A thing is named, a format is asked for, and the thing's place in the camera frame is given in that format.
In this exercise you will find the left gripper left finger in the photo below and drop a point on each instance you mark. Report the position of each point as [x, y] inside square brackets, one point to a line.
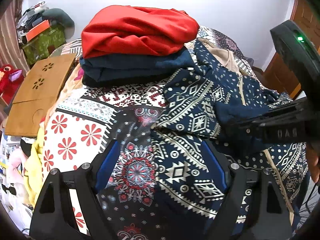
[68, 207]

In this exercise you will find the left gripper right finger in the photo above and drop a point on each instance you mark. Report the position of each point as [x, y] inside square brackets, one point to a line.
[253, 206]

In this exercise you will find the navy patterned hooded jacket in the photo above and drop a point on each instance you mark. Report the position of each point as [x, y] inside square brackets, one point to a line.
[188, 195]

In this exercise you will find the plain navy blue garment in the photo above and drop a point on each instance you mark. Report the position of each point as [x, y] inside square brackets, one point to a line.
[126, 66]

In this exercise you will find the person's right hand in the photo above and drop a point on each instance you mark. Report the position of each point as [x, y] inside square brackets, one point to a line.
[313, 162]

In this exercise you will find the yellow cloth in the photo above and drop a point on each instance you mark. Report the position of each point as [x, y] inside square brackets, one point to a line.
[32, 174]

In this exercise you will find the brown wooden door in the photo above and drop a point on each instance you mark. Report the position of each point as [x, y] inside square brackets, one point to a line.
[295, 64]

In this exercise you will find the brown wooden lap board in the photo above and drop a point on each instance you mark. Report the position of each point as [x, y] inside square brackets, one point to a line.
[37, 94]

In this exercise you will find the red plush toy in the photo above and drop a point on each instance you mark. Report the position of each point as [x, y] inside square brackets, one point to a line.
[11, 79]

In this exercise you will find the black folded garment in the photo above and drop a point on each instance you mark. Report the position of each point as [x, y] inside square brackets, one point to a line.
[88, 81]

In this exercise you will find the green patterned storage box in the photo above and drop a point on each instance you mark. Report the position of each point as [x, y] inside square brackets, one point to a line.
[41, 46]

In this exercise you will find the orange box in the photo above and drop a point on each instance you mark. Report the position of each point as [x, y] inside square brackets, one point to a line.
[44, 25]

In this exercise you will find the red folded garment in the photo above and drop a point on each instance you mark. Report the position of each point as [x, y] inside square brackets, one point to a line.
[119, 29]

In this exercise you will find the grey green cushion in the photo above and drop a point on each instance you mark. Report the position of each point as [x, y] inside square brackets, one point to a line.
[62, 18]

